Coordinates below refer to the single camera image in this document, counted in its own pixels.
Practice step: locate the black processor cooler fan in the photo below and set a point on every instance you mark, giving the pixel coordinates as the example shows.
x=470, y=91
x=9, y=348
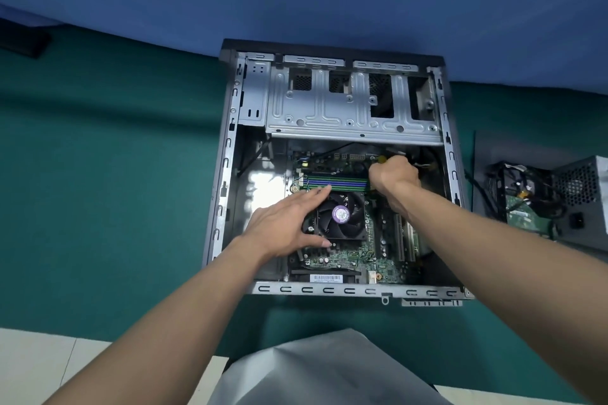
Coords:
x=342, y=215

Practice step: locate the person's right forearm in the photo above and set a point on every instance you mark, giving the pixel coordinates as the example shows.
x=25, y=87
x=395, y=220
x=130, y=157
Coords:
x=513, y=286

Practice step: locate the silver metal drive cage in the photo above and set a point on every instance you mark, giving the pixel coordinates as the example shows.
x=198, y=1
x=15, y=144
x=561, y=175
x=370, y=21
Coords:
x=332, y=124

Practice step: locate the silver power supply unit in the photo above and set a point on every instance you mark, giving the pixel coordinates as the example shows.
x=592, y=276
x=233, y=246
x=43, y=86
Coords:
x=586, y=210

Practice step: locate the person's right hand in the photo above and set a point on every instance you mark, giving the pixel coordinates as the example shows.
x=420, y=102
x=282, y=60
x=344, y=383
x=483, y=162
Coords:
x=396, y=179

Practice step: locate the green floor mat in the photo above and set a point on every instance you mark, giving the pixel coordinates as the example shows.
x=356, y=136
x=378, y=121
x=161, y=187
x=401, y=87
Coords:
x=95, y=181

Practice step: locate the green motherboard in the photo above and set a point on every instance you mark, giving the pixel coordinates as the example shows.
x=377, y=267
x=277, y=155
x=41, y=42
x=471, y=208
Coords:
x=351, y=260

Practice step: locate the desktop computer case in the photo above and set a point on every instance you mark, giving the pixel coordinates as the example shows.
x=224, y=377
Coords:
x=256, y=200

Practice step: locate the person's white shirt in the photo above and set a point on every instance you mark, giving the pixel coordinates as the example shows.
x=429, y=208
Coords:
x=328, y=371

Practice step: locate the hard drive with cables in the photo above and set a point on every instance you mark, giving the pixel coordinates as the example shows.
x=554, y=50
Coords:
x=522, y=215

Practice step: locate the black side panel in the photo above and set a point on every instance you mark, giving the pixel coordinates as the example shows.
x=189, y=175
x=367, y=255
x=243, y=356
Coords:
x=513, y=148

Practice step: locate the person's left forearm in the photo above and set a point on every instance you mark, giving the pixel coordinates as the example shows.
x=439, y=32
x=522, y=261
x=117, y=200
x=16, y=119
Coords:
x=166, y=333

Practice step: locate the person's left hand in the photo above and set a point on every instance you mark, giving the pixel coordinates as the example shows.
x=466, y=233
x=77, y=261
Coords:
x=280, y=226

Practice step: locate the black flat base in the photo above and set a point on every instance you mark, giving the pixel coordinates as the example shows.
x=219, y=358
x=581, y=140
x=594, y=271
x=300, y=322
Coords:
x=24, y=41

